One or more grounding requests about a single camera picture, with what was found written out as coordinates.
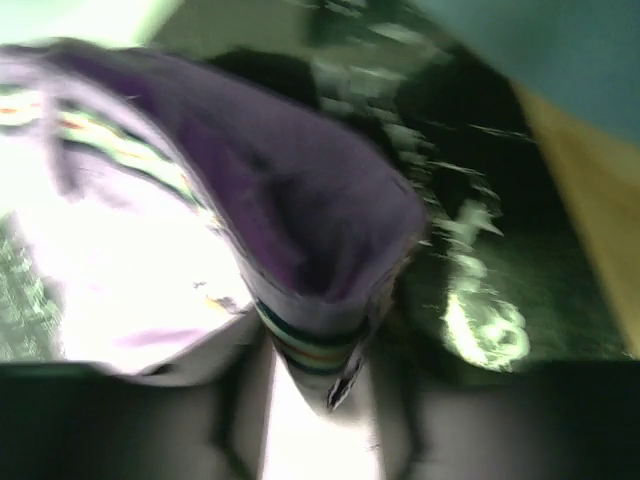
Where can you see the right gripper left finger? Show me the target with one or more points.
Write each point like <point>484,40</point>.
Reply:
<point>203,418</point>

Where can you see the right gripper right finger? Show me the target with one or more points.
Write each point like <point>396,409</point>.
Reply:
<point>574,416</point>

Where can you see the purple trousers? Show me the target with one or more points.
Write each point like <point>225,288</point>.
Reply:
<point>148,203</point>

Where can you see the wooden clothes rack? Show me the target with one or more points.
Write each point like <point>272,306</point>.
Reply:
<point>598,177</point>

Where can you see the teal t-shirt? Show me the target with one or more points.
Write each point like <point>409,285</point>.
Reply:
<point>580,55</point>

